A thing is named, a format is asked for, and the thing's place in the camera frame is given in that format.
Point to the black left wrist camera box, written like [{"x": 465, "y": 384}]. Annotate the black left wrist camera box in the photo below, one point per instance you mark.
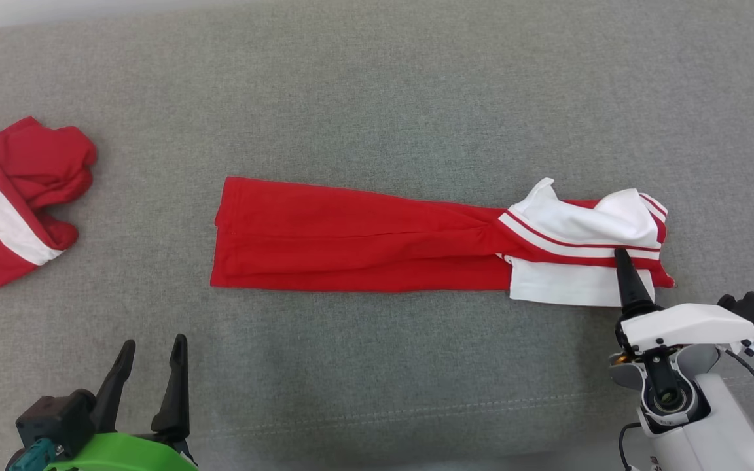
[{"x": 53, "y": 418}]

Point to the red shorts with white stripe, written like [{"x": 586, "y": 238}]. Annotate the red shorts with white stripe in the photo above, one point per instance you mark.
[{"x": 43, "y": 157}]

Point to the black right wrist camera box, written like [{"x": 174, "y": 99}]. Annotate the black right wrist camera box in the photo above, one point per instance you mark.
[{"x": 753, "y": 309}]

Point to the red white basketball jersey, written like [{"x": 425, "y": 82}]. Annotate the red white basketball jersey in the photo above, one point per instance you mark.
[{"x": 351, "y": 242}]

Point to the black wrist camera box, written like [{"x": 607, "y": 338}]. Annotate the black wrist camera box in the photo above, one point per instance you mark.
[
  {"x": 53, "y": 418},
  {"x": 753, "y": 309}
]

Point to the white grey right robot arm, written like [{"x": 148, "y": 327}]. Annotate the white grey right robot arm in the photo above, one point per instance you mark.
[{"x": 717, "y": 425}]

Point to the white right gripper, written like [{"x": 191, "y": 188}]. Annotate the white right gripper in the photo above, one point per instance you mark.
[{"x": 691, "y": 326}]

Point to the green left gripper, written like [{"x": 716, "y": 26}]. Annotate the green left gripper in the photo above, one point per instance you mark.
[{"x": 122, "y": 454}]

